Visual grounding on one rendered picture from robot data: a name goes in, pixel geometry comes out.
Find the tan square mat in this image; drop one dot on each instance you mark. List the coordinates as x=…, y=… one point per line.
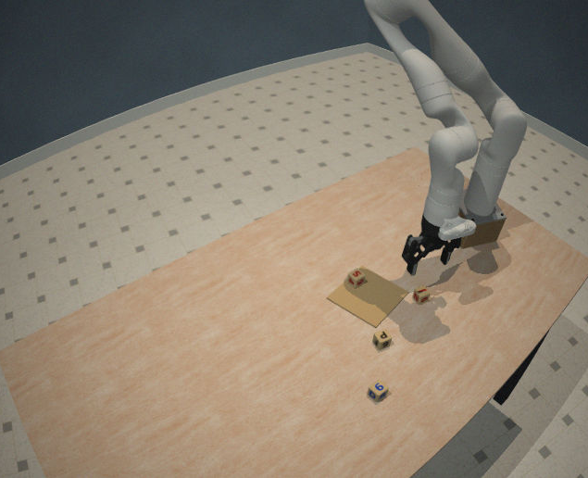
x=372, y=301

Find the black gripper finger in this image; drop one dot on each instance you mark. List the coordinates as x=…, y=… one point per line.
x=412, y=247
x=449, y=248

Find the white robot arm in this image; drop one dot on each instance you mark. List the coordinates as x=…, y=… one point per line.
x=458, y=142

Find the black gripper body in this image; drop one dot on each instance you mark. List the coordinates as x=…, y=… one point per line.
x=430, y=233

